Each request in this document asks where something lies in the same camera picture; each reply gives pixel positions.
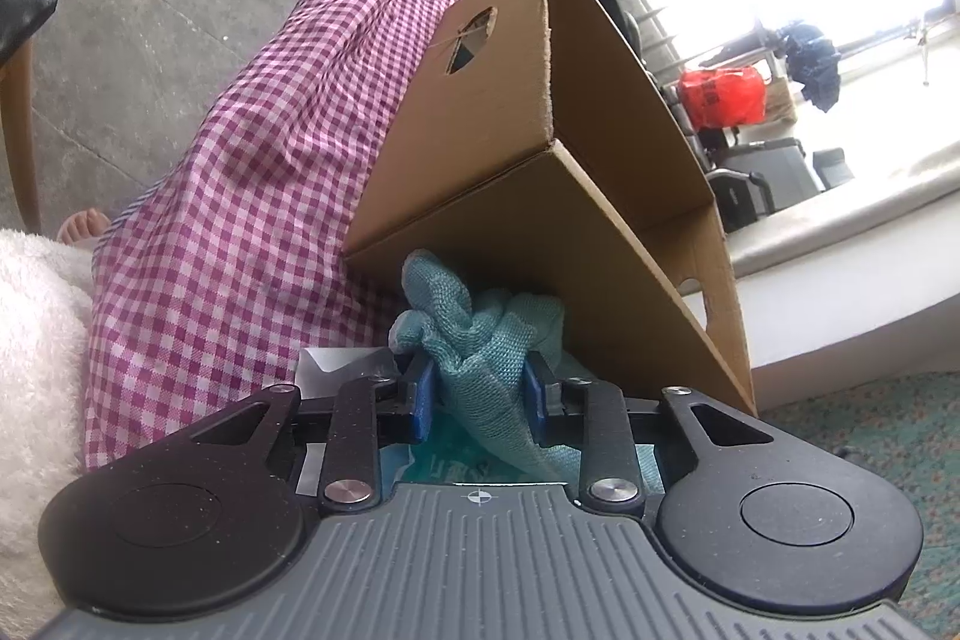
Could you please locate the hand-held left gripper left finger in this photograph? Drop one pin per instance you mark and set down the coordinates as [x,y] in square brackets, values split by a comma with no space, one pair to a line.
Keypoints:
[420,400]

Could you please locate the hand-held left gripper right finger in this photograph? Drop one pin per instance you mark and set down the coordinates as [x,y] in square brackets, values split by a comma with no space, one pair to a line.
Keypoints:
[536,400]

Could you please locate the teal knitted cloth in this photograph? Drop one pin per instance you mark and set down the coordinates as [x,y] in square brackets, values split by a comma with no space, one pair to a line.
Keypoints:
[480,340]

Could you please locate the brown cardboard box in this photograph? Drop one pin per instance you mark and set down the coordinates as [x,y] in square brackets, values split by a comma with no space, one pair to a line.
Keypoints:
[525,220]

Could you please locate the pink gingham bedsheet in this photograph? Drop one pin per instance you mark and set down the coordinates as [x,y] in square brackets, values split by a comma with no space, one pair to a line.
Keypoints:
[247,197]

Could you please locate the black grey appliance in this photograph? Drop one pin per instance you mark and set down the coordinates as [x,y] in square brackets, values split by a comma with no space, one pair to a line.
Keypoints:
[757,178]

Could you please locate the large red plastic bag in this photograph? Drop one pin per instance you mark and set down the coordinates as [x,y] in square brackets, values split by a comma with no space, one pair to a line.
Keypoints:
[720,96]

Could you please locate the white window ledge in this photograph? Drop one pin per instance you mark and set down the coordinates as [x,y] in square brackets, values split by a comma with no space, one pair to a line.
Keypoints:
[847,220]

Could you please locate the green patterned floor mat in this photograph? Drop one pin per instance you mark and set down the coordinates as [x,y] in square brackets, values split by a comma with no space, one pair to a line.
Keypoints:
[900,460]

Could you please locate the person's bare foot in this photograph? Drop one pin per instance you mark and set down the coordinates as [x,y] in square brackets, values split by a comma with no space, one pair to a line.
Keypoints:
[82,226]

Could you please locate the white fluffy blanket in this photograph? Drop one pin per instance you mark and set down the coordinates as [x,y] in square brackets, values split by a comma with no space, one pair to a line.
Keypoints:
[37,385]

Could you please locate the grey metal railing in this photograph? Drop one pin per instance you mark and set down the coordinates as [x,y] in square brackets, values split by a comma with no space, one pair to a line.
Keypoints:
[649,21]

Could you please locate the dark blue hanging cloth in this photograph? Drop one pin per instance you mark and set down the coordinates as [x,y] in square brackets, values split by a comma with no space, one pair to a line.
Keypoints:
[814,62]

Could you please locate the black cushioned wooden chair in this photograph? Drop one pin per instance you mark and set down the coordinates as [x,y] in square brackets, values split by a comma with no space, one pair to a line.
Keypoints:
[19,2]

